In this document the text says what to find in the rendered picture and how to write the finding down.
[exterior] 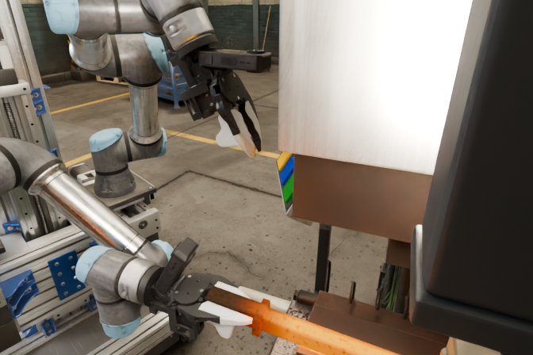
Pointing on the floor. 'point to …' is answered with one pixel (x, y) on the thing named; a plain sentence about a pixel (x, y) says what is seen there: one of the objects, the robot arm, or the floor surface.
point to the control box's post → (322, 257)
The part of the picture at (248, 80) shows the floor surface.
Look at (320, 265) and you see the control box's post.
